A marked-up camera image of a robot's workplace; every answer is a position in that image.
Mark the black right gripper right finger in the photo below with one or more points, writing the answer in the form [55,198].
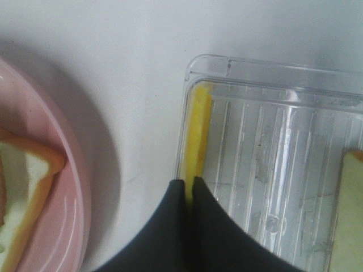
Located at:
[220,244]

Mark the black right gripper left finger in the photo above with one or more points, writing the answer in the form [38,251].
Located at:
[161,244]

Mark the yellow cheese slice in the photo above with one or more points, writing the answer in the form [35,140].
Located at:
[197,120]

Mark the bread slice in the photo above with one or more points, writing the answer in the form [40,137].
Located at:
[28,169]
[346,252]

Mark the pink round plate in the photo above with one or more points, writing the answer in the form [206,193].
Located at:
[59,239]

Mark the clear right plastic tray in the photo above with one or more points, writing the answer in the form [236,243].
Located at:
[274,152]

